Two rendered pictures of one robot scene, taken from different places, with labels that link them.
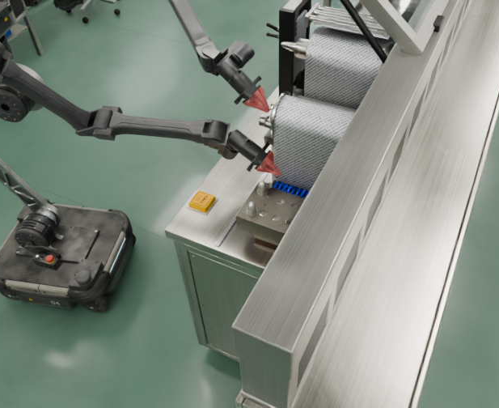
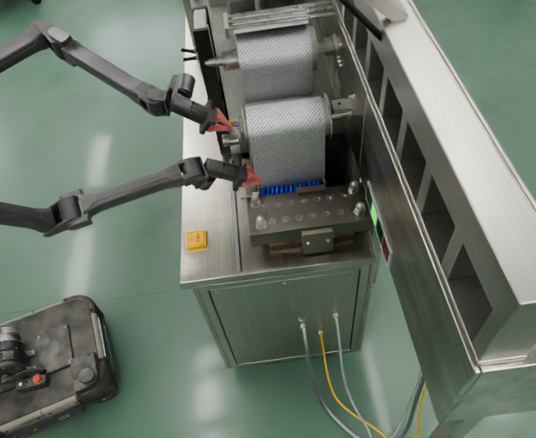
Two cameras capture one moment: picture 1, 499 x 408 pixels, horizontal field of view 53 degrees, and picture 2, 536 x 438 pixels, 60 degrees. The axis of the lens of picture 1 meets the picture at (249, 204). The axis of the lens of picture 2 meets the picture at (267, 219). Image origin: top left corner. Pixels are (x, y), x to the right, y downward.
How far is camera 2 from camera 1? 0.47 m
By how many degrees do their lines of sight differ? 19
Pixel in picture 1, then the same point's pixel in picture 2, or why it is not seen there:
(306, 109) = (274, 111)
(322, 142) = (300, 134)
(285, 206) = (285, 205)
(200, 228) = (212, 264)
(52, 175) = not seen: outside the picture
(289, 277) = (515, 240)
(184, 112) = (67, 174)
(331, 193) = (469, 157)
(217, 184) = (196, 218)
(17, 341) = not seen: outside the picture
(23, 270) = (11, 407)
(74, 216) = (29, 325)
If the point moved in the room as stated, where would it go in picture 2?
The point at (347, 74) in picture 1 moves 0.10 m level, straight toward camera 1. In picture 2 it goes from (283, 67) to (295, 83)
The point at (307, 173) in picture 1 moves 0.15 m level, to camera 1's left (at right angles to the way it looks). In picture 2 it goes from (289, 169) to (252, 190)
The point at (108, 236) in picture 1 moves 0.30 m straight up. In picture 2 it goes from (82, 324) to (53, 294)
